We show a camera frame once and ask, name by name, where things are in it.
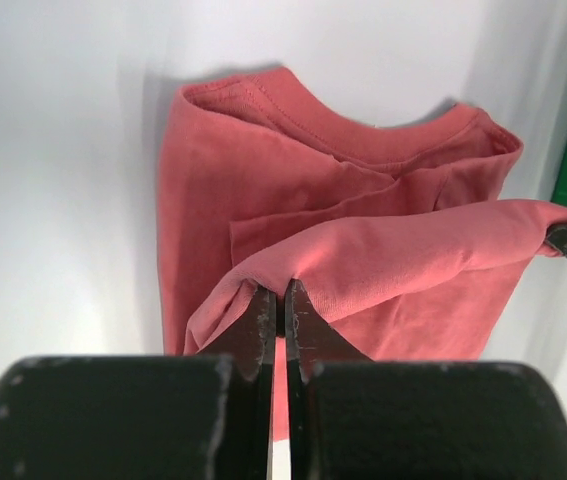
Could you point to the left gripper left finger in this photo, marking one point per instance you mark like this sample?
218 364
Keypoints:
243 434

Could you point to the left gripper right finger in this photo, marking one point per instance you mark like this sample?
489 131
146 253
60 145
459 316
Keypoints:
310 343

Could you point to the pink t shirt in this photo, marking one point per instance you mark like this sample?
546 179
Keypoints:
398 235

